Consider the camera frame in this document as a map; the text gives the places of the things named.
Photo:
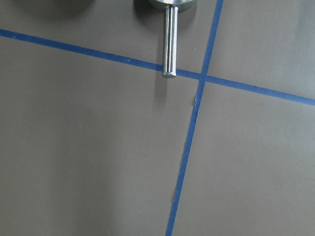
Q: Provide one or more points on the steel squeezer handle rod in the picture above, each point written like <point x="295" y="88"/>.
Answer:
<point x="170" y="42"/>

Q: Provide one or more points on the steel round squeezer base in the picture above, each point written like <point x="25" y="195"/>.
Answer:
<point x="182" y="5"/>

